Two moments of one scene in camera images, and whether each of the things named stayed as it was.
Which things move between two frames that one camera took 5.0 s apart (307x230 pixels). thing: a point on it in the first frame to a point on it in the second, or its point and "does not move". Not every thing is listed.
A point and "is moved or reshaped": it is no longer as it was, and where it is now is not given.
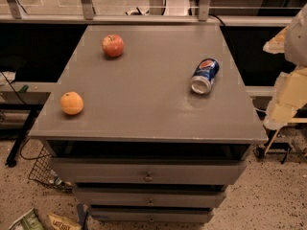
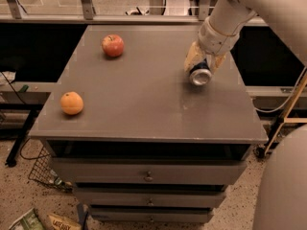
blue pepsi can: [205, 73] is moved or reshaped
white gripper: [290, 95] to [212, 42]
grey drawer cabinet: [151, 123] does not move
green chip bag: [30, 221] does not move
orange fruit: [72, 103] does not move
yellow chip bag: [59, 222] does not move
